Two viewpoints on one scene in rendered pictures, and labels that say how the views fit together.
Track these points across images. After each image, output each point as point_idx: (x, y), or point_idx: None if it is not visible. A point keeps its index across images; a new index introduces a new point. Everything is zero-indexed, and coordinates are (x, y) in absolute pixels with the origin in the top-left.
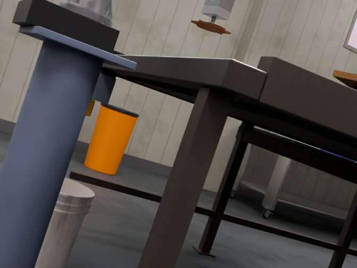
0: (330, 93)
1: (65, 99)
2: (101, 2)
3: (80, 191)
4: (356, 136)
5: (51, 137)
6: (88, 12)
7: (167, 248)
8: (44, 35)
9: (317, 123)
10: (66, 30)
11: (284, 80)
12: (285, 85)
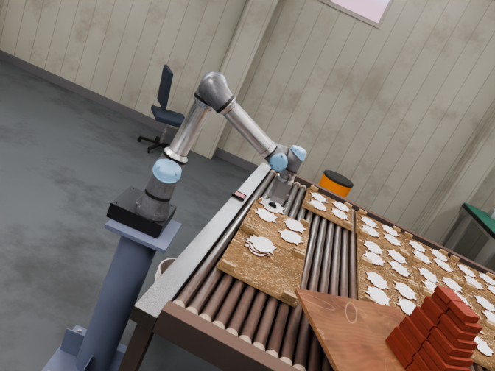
0: (200, 338)
1: (128, 260)
2: (152, 207)
3: None
4: (221, 369)
5: (120, 279)
6: (144, 213)
7: None
8: (108, 229)
9: (192, 353)
10: (129, 222)
11: (168, 324)
12: (169, 327)
